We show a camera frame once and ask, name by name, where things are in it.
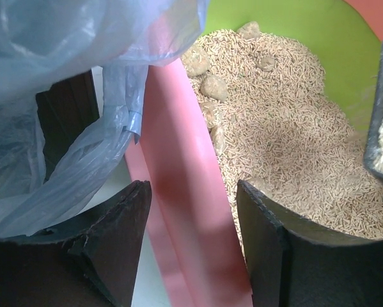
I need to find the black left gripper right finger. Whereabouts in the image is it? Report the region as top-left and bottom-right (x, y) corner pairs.
(237, 180), (383, 306)

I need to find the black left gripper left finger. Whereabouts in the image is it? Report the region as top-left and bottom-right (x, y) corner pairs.
(0, 180), (152, 307)

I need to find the pink green litter box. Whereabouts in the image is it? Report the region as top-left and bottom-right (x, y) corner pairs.
(125, 1), (383, 306)

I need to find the black trash bin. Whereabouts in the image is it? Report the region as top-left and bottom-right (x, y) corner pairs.
(35, 71), (99, 180)

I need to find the blue plastic bin liner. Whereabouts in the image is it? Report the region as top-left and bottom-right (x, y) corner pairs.
(0, 1), (208, 238)

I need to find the beige cat litter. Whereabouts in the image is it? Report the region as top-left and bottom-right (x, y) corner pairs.
(189, 29), (383, 239)

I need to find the litter clump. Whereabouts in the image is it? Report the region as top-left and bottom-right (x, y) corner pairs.
(256, 56), (276, 72)
(200, 75), (228, 102)
(237, 21), (261, 40)
(181, 45), (210, 77)
(210, 126), (226, 156)

